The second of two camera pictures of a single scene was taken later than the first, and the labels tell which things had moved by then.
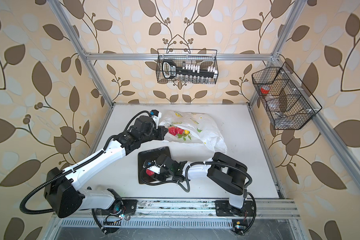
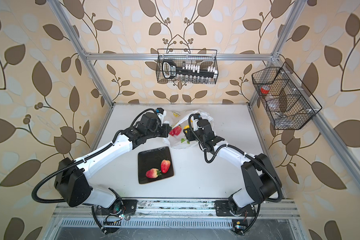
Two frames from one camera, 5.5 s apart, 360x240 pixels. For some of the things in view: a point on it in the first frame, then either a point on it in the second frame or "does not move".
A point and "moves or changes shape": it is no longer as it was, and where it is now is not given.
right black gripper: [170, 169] to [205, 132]
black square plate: [151, 155] does not move
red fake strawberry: [149, 172] does not move
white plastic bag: [203, 129] moves or changes shape
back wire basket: [187, 66] does not move
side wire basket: [287, 103] does not move
